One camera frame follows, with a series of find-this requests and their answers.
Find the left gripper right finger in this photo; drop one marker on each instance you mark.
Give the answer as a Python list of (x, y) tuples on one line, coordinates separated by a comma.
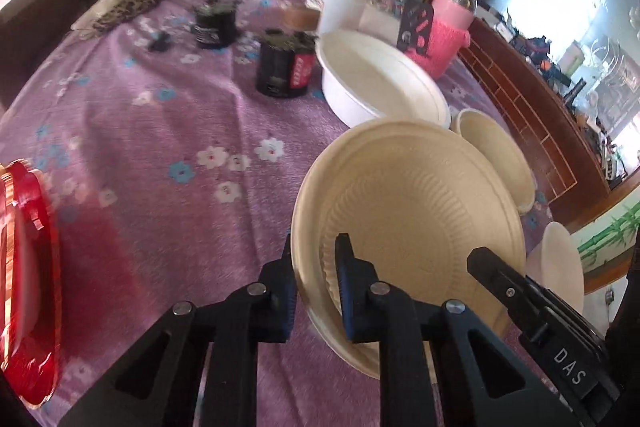
[(439, 365)]

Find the brown cork-lid jar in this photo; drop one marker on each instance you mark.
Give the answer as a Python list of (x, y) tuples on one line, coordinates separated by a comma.
[(301, 18)]

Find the small black clip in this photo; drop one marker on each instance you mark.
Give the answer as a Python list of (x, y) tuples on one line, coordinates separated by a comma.
[(160, 43)]

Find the purple floral tablecloth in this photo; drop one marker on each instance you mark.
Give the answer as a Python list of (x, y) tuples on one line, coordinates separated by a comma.
[(171, 176)]

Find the black red-label jar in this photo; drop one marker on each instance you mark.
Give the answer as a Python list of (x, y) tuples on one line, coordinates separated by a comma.
[(285, 63)]

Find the pink knit-sleeved thermos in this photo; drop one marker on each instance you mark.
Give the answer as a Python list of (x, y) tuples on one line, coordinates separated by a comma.
[(450, 33)]

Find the beige bowl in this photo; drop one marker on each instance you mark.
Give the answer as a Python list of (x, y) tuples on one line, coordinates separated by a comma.
[(415, 200), (497, 145)]

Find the white bowl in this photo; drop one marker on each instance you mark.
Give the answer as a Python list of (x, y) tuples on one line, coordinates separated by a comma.
[(364, 78), (555, 264)]

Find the leopard print cloth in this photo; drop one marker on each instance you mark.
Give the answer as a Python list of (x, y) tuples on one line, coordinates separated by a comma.
[(122, 12)]

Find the red gold-rimmed plate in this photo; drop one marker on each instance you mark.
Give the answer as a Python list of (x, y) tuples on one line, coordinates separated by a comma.
[(31, 296)]

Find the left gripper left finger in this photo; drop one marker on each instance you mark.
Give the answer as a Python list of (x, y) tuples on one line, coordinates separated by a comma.
[(196, 365)]

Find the black phone stand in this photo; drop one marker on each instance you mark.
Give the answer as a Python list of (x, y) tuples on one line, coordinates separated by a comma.
[(415, 27)]

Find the wooden carved cabinet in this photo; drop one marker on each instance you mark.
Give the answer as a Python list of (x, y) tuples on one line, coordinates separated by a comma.
[(560, 157)]

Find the white gloves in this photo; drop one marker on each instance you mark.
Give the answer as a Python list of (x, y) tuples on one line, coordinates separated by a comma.
[(96, 11)]

